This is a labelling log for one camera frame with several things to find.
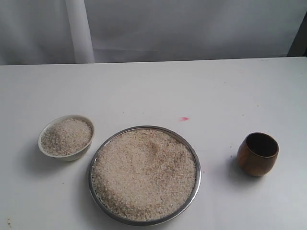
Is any brown wooden cup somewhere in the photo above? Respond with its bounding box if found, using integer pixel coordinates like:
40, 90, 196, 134
236, 132, 279, 177

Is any steel pan of rice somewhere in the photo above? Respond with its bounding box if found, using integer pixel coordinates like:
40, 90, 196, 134
88, 126, 201, 226

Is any white ceramic bowl with rice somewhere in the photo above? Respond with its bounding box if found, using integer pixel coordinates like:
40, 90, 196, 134
38, 115, 94, 161

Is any grey backdrop sheet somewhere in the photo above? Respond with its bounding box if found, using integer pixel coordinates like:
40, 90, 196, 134
0, 0, 307, 65

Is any white roll post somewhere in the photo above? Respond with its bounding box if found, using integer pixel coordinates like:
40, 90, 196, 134
65, 0, 95, 64

